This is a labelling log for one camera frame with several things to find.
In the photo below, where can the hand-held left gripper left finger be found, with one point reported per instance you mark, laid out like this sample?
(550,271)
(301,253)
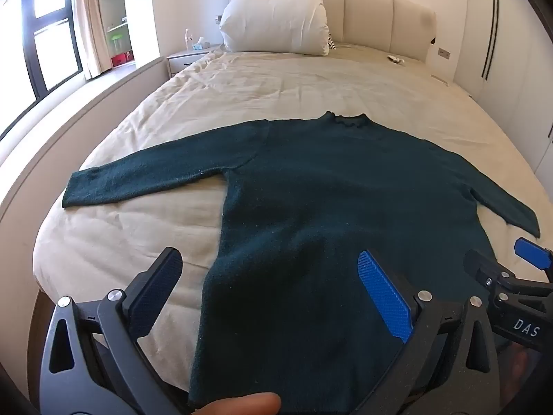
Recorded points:
(155,294)

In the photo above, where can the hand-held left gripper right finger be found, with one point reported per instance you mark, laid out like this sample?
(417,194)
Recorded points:
(384,294)

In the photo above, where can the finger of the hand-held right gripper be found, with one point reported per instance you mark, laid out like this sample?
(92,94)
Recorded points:
(533,251)
(486,268)

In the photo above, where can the dark green knit sweater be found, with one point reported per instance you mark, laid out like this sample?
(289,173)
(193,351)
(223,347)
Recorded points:
(311,190)

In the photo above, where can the beige window ledge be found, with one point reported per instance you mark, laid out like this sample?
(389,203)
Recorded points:
(65,125)

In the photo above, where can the white nightstand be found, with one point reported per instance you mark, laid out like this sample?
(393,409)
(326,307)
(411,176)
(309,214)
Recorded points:
(185,61)

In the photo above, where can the bed with beige sheet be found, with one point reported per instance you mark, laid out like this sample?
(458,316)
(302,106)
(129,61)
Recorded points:
(268,86)

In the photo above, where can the red box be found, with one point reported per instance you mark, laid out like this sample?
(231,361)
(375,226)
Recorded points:
(121,59)

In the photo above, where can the tissue box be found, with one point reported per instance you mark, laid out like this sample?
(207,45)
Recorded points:
(201,44)

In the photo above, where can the striped cloth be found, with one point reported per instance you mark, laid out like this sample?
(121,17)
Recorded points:
(332,44)

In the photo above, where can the clear plastic bottle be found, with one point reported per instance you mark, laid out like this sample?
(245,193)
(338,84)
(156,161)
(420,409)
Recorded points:
(188,39)

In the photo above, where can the beige padded headboard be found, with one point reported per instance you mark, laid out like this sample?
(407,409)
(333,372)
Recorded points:
(371,13)

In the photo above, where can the beige curtain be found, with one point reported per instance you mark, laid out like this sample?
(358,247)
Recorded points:
(90,21)

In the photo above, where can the black framed window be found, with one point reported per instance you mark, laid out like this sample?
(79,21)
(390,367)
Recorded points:
(47,30)

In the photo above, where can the white pillow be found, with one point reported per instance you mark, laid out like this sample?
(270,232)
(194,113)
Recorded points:
(276,17)

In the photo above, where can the wall socket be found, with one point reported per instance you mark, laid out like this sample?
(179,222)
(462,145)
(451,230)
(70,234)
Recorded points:
(444,53)

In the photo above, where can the white wall shelf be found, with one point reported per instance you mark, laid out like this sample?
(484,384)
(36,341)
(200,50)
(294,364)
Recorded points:
(116,8)

